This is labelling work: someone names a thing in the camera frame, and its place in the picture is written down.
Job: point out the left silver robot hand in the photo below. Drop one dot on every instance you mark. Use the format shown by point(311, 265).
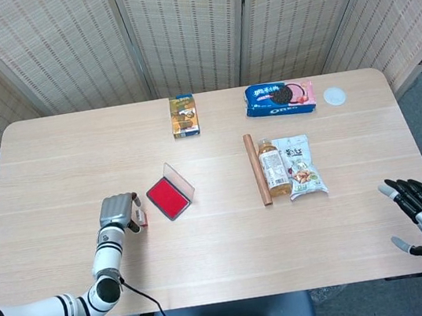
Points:
point(115, 211)

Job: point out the small red stamp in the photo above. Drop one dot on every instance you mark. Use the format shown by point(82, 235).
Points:
point(142, 217)

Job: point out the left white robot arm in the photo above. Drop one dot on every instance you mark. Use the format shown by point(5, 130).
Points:
point(59, 312)

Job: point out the red ink pad clear lid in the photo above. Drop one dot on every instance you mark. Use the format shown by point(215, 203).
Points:
point(169, 196)

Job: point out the yellow blue snack box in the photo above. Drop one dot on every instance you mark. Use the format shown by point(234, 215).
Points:
point(184, 116)

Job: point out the clear plastic wrap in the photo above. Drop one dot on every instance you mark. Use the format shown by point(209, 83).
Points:
point(326, 293)

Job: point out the wooden rolling pin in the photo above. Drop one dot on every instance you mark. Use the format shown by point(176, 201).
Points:
point(257, 171)

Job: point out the clear nut snack bag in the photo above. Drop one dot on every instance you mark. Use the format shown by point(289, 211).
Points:
point(304, 176)

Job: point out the amber tea bottle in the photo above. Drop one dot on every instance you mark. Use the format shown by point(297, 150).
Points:
point(273, 168)

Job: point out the white round plastic lid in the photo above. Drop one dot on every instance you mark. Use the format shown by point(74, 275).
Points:
point(334, 96)

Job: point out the blue Oreo cookie pack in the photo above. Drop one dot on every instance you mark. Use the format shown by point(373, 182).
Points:
point(278, 100)

